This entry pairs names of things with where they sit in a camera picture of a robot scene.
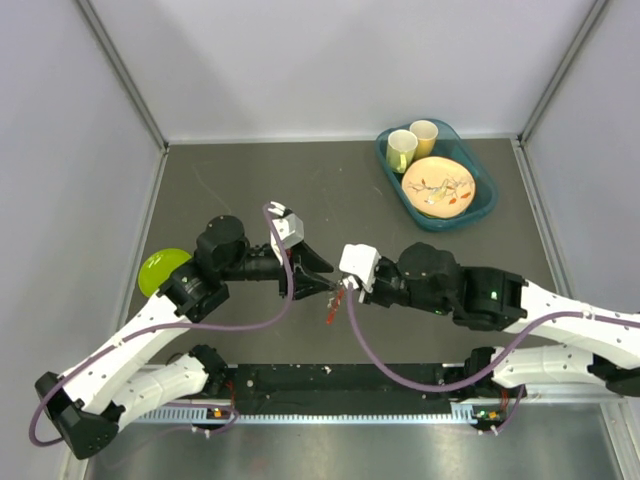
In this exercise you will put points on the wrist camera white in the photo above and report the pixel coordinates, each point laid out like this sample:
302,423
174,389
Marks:
353,254
289,227

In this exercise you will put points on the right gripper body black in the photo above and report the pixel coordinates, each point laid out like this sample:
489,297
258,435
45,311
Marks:
384,286

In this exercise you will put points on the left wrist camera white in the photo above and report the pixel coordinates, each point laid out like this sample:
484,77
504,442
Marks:
289,227

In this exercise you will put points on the teal plastic tray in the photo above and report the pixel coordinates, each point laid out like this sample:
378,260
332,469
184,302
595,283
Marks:
449,145

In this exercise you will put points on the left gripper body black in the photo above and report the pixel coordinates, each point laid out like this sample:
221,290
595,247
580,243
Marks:
294,261

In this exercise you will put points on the green plastic plate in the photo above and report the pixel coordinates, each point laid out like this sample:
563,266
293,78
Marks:
157,268

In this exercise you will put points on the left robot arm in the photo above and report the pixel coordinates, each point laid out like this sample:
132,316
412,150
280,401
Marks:
89,404

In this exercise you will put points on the pale green mug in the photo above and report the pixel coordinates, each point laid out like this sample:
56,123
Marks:
401,147

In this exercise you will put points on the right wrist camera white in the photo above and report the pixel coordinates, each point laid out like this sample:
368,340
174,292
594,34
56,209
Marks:
353,254

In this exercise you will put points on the yellow mug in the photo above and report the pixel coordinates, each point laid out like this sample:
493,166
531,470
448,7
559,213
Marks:
426,133

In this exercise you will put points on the red handled metal key holder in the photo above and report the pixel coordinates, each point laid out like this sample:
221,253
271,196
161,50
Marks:
334,304

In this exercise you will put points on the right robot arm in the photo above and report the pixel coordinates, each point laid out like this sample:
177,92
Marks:
556,339

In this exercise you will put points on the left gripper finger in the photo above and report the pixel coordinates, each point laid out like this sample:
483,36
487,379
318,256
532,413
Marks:
308,284
312,260

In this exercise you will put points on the cream painted plate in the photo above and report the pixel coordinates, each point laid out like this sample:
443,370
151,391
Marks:
439,187

